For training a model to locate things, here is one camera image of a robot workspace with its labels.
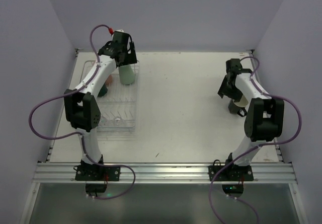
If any light green plastic cup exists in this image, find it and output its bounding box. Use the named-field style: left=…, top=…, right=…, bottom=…
left=119, top=65, right=135, bottom=85

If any black mug with handle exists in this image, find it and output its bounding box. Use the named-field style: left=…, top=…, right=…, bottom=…
left=228, top=96, right=248, bottom=117

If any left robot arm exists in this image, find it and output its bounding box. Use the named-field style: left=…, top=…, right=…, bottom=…
left=64, top=30, right=137, bottom=166

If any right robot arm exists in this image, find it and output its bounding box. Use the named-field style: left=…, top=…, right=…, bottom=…
left=218, top=58, right=284, bottom=167

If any pink cup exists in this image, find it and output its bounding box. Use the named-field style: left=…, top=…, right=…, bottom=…
left=105, top=75, right=113, bottom=86

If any dark teal cup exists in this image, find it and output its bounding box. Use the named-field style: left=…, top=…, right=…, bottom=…
left=98, top=85, right=108, bottom=98

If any clear wire dish rack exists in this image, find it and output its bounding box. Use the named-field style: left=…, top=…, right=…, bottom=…
left=77, top=57, right=139, bottom=133

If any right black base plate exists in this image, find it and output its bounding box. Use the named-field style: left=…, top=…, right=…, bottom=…
left=208, top=160, right=254, bottom=182

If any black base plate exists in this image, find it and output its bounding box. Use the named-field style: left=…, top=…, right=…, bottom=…
left=208, top=160, right=254, bottom=182
left=73, top=161, right=120, bottom=182

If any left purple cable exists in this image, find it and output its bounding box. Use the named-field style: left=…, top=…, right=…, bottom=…
left=28, top=24, right=136, bottom=200

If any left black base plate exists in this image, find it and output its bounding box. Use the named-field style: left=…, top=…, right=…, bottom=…
left=73, top=161, right=120, bottom=182

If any aluminium mounting rail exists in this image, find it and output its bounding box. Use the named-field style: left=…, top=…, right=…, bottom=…
left=32, top=163, right=296, bottom=184

